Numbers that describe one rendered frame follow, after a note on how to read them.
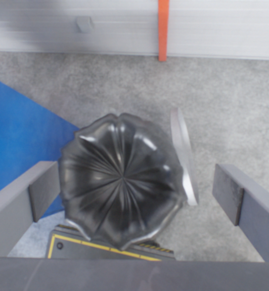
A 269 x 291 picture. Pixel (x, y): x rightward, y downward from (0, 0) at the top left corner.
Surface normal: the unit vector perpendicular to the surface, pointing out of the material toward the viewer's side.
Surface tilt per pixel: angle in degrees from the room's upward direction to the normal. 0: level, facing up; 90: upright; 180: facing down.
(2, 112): 90
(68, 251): 0
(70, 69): 0
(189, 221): 0
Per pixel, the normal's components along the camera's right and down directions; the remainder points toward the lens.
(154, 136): -0.06, 0.07
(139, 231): -0.42, -0.17
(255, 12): -0.11, 0.99
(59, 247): -0.12, -0.14
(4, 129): 0.99, 0.09
